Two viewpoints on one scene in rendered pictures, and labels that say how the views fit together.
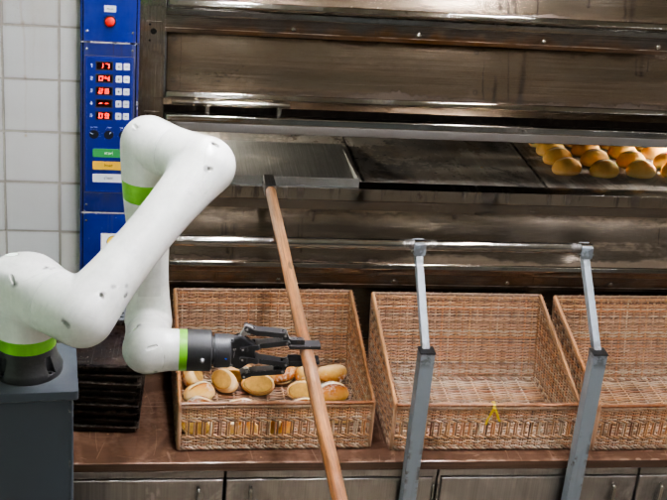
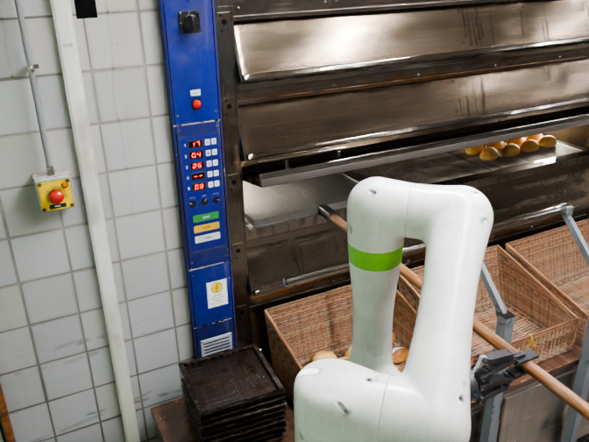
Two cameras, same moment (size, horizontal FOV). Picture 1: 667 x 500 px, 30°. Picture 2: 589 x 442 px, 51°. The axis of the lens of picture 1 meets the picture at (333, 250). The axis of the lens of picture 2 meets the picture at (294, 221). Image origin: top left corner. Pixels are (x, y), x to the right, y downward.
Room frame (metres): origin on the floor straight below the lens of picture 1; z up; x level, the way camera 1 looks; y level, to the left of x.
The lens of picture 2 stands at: (1.45, 0.89, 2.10)
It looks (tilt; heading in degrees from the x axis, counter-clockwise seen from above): 24 degrees down; 344
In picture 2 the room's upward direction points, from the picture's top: 1 degrees counter-clockwise
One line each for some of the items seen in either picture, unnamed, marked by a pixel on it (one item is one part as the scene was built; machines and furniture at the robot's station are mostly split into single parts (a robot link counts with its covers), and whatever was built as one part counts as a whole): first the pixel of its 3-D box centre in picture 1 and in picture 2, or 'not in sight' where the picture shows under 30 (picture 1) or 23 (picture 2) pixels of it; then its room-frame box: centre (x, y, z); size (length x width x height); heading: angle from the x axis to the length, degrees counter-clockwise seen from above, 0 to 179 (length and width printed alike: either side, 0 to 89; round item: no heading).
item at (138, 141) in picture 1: (150, 157); (378, 219); (2.51, 0.41, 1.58); 0.13 x 0.12 x 0.18; 55
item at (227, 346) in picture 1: (233, 350); (471, 382); (2.42, 0.20, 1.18); 0.09 x 0.07 x 0.08; 99
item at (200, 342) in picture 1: (200, 349); not in sight; (2.41, 0.27, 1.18); 0.12 x 0.06 x 0.09; 9
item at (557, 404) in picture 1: (469, 367); (484, 310); (3.28, -0.44, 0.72); 0.56 x 0.49 x 0.28; 100
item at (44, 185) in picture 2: not in sight; (54, 191); (3.24, 1.10, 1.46); 0.10 x 0.07 x 0.10; 100
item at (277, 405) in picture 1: (269, 365); (358, 351); (3.19, 0.16, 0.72); 0.56 x 0.49 x 0.28; 101
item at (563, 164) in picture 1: (596, 140); (481, 133); (4.08, -0.86, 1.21); 0.61 x 0.48 x 0.06; 10
